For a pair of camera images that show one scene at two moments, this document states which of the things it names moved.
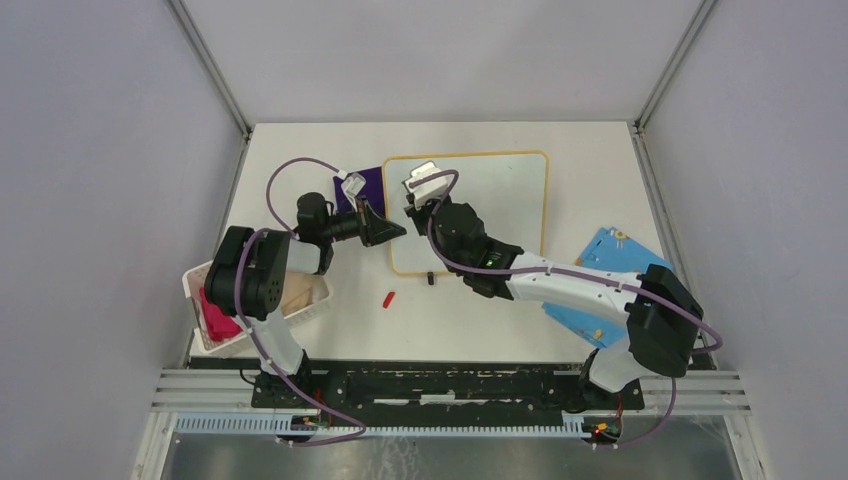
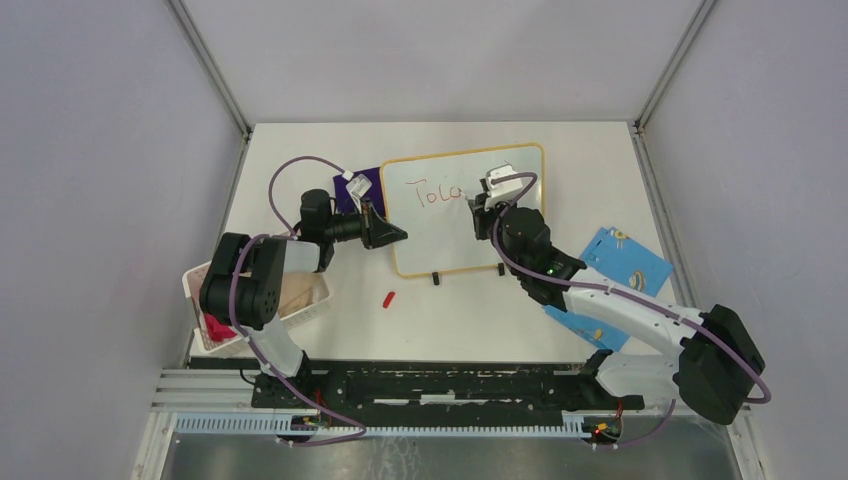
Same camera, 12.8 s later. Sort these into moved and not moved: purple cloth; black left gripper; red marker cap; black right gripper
Moved: black right gripper
Not moved: black left gripper; purple cloth; red marker cap
